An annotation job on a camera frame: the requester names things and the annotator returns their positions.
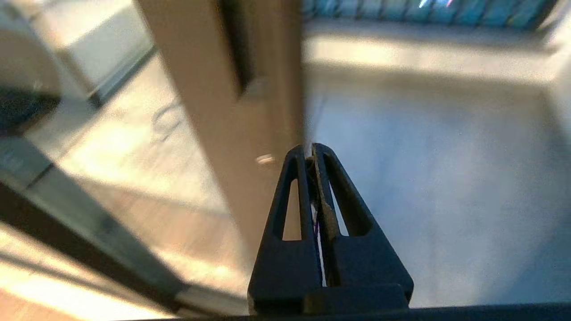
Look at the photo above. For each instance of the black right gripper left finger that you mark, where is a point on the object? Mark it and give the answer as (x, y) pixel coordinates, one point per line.
(285, 267)

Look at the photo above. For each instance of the black balcony railing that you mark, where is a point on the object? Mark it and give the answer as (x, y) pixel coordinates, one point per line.
(424, 11)

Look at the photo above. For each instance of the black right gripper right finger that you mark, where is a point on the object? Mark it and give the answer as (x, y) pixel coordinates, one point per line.
(366, 263)

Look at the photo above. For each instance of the brown framed sliding glass door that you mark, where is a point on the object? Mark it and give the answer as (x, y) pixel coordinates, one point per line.
(214, 111)

